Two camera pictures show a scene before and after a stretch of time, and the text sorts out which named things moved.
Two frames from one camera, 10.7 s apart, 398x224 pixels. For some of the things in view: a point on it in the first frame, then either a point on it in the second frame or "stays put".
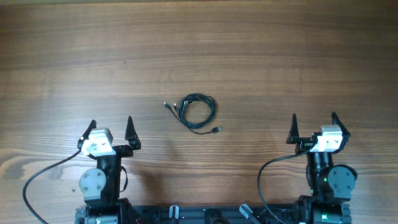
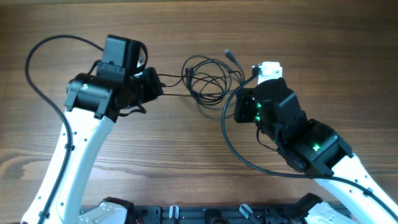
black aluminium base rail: x=208 y=214 stays put
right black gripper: x=305 y=140 to x=243 y=107
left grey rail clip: x=174 y=211 stays put
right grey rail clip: x=245 y=210 stays put
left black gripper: x=133 y=144 to x=155 y=89
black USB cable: x=181 y=115 to x=209 y=81
